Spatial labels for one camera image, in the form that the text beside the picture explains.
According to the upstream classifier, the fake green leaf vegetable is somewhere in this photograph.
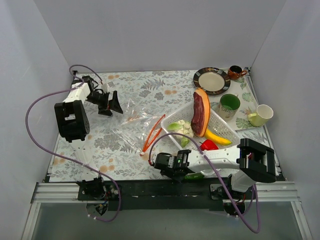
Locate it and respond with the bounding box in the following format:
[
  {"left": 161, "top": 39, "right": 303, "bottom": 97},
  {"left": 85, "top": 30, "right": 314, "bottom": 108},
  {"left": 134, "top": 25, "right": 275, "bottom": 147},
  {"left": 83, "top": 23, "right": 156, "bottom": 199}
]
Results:
[{"left": 184, "top": 173, "right": 204, "bottom": 181}]

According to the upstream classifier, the clear zip top bag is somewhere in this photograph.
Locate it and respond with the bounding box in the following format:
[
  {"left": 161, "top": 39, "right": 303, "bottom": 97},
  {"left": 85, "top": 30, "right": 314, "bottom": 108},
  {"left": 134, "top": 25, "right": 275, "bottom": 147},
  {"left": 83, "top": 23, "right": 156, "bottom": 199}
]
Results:
[{"left": 111, "top": 98, "right": 166, "bottom": 156}]

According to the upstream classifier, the fake red bell pepper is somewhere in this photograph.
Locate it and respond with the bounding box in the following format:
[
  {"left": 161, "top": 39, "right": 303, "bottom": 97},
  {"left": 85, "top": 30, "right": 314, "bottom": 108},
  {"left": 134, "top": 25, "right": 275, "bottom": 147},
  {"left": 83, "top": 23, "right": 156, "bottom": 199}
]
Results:
[{"left": 200, "top": 139, "right": 219, "bottom": 151}]

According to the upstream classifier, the fake cauliflower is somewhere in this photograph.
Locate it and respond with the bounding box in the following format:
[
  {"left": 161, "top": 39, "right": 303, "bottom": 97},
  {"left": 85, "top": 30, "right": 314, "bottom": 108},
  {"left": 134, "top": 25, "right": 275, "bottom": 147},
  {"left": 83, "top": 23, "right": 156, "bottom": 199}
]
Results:
[{"left": 167, "top": 119, "right": 194, "bottom": 148}]

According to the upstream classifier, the fake yellow banana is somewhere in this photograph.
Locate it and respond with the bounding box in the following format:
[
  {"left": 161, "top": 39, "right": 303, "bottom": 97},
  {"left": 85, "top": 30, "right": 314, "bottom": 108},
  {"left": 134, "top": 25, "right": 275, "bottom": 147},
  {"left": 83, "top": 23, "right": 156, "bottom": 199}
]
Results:
[{"left": 204, "top": 129, "right": 232, "bottom": 146}]

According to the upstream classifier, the fake orange red fruit slice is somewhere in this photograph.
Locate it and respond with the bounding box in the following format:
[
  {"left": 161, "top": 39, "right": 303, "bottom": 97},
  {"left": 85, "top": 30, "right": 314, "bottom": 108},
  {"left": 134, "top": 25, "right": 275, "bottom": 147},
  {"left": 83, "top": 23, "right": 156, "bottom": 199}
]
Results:
[{"left": 191, "top": 88, "right": 211, "bottom": 137}]

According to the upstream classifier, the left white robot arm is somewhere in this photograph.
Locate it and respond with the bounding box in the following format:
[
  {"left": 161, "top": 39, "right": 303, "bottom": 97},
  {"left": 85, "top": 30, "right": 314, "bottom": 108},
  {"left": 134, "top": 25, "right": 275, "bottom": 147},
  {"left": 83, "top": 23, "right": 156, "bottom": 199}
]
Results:
[{"left": 54, "top": 75, "right": 123, "bottom": 200}]

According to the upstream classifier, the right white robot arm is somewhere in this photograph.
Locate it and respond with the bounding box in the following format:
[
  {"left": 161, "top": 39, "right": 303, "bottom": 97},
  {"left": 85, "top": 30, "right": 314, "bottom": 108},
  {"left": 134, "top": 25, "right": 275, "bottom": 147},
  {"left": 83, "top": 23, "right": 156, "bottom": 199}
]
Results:
[{"left": 150, "top": 138, "right": 278, "bottom": 199}]

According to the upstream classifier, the floral table mat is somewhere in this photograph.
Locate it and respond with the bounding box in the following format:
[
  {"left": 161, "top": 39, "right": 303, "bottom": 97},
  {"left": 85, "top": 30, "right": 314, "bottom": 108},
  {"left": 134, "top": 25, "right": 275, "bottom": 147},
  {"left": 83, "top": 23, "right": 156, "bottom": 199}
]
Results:
[{"left": 48, "top": 70, "right": 273, "bottom": 183}]

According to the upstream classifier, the white plastic mesh basket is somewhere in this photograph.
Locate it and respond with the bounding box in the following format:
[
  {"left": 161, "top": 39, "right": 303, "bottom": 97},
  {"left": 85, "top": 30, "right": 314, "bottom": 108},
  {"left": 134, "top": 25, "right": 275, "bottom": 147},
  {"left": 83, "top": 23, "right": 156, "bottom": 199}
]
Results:
[{"left": 161, "top": 100, "right": 240, "bottom": 149}]

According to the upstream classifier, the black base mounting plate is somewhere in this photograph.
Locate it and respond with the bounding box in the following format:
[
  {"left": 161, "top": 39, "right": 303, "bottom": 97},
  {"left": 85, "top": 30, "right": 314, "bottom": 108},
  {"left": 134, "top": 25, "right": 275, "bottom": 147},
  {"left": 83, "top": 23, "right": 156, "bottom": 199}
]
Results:
[{"left": 77, "top": 178, "right": 229, "bottom": 213}]

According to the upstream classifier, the floral serving tray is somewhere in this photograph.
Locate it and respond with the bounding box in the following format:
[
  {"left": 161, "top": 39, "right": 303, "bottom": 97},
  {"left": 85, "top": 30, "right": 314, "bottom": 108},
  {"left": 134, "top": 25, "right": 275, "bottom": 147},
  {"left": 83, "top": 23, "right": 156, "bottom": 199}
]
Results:
[{"left": 208, "top": 68, "right": 258, "bottom": 131}]

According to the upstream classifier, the green inside floral mug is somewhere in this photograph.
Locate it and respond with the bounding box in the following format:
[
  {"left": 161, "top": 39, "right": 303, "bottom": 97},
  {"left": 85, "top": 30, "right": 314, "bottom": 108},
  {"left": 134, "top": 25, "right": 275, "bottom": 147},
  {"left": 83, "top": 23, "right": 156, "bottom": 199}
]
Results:
[{"left": 215, "top": 94, "right": 241, "bottom": 121}]

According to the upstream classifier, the striped rim ceramic plate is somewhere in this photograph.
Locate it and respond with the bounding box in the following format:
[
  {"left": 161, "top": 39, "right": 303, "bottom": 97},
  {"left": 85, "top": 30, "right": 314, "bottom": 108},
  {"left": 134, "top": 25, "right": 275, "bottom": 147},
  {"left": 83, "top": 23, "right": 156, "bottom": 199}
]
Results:
[{"left": 193, "top": 67, "right": 231, "bottom": 96}]

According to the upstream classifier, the pale yellow green mug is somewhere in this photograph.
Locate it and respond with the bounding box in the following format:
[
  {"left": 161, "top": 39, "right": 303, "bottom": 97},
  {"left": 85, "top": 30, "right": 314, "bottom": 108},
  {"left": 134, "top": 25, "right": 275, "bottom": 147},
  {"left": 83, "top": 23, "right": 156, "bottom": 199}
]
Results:
[{"left": 247, "top": 104, "right": 274, "bottom": 127}]

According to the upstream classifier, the small brown orange cup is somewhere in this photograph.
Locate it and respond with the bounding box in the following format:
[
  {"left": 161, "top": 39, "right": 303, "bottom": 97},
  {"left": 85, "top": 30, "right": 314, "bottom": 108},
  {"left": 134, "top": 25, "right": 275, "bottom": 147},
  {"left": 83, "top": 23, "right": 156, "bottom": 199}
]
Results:
[{"left": 227, "top": 65, "right": 248, "bottom": 80}]

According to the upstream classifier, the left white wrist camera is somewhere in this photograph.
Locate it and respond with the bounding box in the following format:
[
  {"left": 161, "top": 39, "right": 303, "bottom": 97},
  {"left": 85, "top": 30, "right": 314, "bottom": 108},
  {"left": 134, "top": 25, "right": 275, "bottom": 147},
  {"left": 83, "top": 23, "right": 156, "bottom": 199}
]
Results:
[{"left": 100, "top": 83, "right": 111, "bottom": 94}]

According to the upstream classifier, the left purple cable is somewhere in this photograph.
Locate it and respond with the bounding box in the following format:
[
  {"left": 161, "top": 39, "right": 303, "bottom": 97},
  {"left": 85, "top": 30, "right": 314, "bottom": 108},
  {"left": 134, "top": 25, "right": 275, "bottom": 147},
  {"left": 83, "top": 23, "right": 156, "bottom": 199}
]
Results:
[{"left": 25, "top": 64, "right": 123, "bottom": 223}]

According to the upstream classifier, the purple cable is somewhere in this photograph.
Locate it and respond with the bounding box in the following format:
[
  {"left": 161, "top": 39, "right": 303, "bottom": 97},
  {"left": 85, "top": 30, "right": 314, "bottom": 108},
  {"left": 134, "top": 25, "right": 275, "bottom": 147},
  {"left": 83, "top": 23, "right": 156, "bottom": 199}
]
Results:
[
  {"left": 147, "top": 132, "right": 262, "bottom": 235},
  {"left": 25, "top": 64, "right": 123, "bottom": 223}
]

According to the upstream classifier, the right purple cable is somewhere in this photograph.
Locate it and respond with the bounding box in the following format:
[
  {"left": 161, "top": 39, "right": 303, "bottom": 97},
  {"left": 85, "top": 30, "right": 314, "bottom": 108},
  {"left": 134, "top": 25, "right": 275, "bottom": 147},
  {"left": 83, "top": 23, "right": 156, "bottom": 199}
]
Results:
[{"left": 147, "top": 132, "right": 262, "bottom": 235}]

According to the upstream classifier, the aluminium frame rail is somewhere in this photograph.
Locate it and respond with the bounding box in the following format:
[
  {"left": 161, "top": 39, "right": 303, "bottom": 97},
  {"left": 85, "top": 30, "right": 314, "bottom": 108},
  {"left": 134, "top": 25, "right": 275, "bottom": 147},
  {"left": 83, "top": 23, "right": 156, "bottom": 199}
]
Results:
[{"left": 31, "top": 181, "right": 301, "bottom": 203}]

